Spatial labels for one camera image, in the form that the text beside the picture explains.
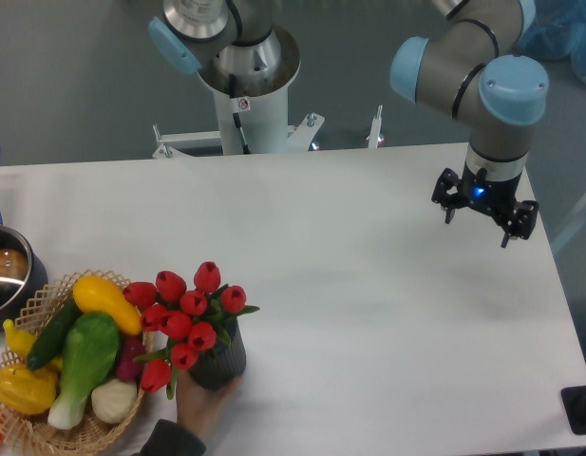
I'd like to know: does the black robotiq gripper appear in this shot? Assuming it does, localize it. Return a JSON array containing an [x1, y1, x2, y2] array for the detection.
[[431, 164, 539, 248]]

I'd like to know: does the red tulip bouquet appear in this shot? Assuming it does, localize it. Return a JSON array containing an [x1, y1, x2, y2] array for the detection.
[[123, 261, 259, 398]]

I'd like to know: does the dark grey ribbed vase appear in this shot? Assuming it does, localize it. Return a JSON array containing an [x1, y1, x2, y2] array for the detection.
[[189, 319, 247, 390]]

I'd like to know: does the dark grey sleeve forearm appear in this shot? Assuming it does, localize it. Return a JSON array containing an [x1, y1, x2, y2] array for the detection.
[[134, 419, 206, 456]]

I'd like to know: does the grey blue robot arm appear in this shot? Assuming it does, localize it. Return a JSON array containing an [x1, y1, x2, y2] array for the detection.
[[148, 1, 549, 240]]

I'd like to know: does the person's hand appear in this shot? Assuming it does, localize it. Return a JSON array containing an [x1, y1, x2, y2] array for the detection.
[[176, 372, 242, 442]]

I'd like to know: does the blue plastic bag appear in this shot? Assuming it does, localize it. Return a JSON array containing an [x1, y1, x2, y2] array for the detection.
[[516, 1, 586, 85]]

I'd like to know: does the black device at edge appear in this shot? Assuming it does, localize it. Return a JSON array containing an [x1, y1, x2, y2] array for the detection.
[[560, 386, 586, 435]]

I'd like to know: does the purple radish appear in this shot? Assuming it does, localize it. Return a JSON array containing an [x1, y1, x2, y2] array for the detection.
[[114, 337, 146, 382]]

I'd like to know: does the yellow squash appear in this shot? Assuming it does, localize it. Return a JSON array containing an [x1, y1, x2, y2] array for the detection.
[[72, 275, 142, 336]]

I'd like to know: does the green bok choy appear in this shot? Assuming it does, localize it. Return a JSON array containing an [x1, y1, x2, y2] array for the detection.
[[47, 312, 121, 430]]

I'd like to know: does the white garlic bulb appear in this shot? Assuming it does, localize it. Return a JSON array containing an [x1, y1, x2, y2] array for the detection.
[[91, 378, 137, 425]]

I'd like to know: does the green cucumber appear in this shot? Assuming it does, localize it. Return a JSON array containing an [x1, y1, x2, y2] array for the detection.
[[27, 297, 82, 371]]

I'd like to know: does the small yellow banana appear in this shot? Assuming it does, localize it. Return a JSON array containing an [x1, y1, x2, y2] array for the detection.
[[2, 319, 63, 372]]

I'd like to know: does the yellow bell pepper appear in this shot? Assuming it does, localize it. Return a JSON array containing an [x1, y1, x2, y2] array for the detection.
[[0, 364, 58, 415]]

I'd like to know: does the white frame at right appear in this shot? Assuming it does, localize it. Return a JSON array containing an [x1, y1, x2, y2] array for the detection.
[[550, 191, 586, 256]]

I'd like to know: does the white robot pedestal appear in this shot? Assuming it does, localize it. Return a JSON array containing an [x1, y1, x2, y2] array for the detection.
[[151, 23, 386, 160]]

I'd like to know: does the black base cable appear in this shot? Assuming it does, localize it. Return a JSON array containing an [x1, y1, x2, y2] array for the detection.
[[227, 73, 252, 155]]

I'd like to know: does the blue handled saucepan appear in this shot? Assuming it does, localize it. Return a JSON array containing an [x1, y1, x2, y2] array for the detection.
[[0, 141, 49, 333]]

